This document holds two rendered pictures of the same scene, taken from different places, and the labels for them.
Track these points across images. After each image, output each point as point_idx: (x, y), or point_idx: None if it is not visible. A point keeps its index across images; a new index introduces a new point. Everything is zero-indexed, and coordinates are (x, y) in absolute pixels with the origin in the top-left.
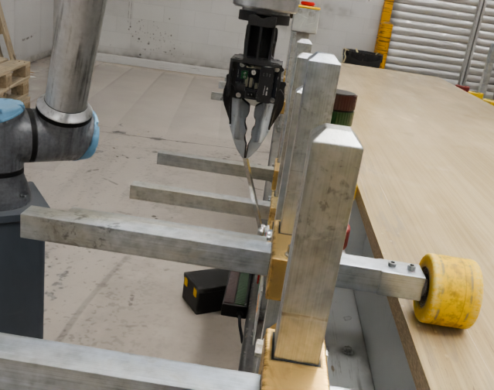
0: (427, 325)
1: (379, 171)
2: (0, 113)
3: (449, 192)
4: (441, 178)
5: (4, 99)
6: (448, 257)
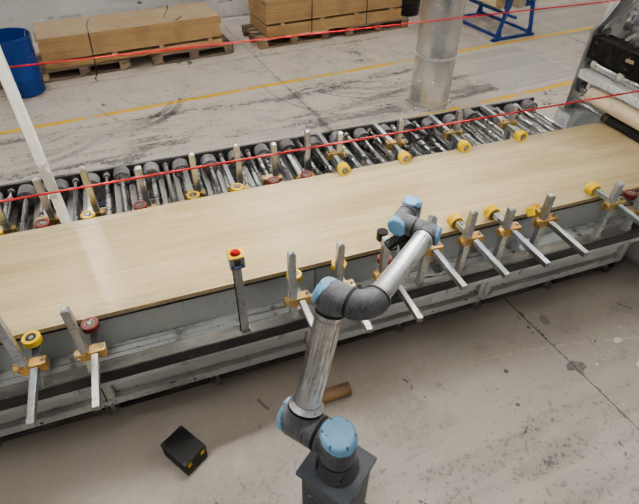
0: None
1: (308, 256)
2: (347, 420)
3: (315, 238)
4: (297, 241)
5: (326, 436)
6: None
